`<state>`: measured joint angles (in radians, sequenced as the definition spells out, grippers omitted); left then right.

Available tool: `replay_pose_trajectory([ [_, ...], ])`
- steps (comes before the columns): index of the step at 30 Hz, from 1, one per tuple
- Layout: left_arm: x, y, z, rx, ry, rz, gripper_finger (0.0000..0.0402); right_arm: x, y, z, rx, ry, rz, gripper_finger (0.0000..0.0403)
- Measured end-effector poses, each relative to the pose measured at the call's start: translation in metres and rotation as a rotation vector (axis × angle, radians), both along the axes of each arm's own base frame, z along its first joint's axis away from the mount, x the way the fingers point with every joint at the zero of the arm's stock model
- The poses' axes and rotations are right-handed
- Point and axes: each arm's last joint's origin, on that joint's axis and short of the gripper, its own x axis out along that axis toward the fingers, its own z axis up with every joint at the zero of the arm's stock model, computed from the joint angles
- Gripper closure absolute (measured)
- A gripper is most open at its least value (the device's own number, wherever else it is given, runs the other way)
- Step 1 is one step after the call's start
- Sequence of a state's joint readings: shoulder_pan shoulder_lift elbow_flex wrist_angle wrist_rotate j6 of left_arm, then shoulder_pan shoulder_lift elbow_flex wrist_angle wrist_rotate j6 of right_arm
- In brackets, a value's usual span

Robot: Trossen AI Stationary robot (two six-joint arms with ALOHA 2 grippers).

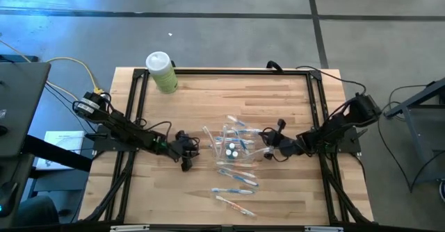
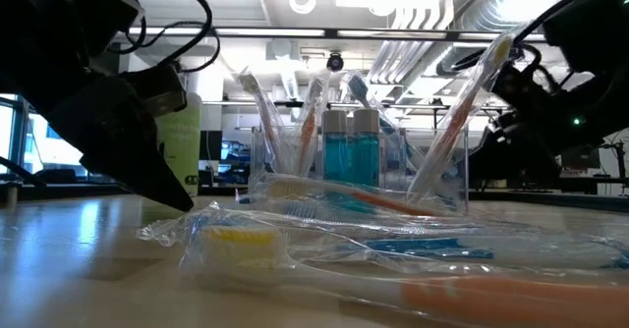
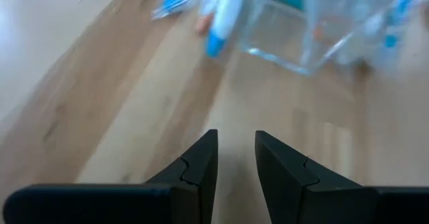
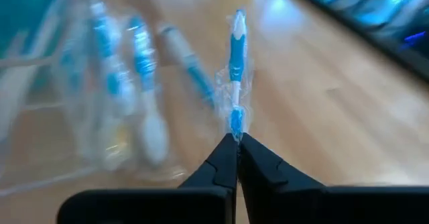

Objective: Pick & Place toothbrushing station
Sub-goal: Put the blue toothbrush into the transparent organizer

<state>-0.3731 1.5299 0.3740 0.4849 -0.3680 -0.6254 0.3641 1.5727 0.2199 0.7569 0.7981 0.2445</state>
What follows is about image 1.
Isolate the dark grey desk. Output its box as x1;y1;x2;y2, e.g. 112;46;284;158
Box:
0;61;52;158

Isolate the blue-grey metal stand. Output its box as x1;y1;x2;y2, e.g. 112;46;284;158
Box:
384;77;445;188

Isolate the green wipes canister white lid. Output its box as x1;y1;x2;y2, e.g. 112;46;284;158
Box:
145;51;179;94

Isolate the white frame bracket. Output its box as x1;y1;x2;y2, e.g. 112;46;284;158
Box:
109;224;151;232
304;225;344;232

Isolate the person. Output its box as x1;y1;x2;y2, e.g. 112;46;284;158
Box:
15;194;60;226

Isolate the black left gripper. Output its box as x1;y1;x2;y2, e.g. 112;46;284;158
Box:
172;130;201;172

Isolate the black cable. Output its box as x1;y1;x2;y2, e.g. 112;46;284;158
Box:
376;119;445;194
295;65;368;96

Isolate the clear acrylic organizer box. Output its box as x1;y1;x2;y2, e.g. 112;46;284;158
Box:
209;133;260;163

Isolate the black diagonal bar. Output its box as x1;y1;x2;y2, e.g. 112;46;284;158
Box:
22;133;94;173

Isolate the black device with light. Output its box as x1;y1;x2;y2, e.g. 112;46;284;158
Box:
0;181;19;219

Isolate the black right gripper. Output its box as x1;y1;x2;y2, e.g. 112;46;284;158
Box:
261;119;303;161

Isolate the white booklet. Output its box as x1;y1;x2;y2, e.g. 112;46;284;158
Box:
35;130;86;170

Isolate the yellow cable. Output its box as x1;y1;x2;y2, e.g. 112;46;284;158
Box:
0;39;105;103

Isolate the black strap hook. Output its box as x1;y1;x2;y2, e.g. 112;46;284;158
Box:
266;60;284;74

